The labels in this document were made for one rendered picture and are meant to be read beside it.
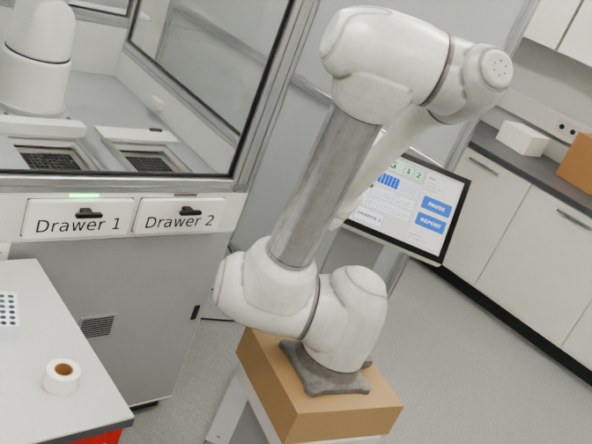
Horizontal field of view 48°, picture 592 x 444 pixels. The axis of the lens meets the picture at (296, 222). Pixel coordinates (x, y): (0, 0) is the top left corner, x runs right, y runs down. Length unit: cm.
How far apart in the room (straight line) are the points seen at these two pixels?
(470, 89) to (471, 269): 326
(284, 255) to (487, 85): 52
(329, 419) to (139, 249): 80
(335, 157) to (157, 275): 104
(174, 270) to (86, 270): 30
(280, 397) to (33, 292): 65
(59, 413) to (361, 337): 64
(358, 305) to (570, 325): 283
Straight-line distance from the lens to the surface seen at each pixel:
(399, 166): 224
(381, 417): 166
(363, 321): 148
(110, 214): 188
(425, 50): 114
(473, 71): 115
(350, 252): 231
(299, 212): 131
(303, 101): 338
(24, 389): 149
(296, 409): 150
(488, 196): 426
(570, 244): 411
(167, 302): 223
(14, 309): 163
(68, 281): 199
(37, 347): 159
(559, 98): 485
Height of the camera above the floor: 179
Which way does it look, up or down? 24 degrees down
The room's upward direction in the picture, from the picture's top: 22 degrees clockwise
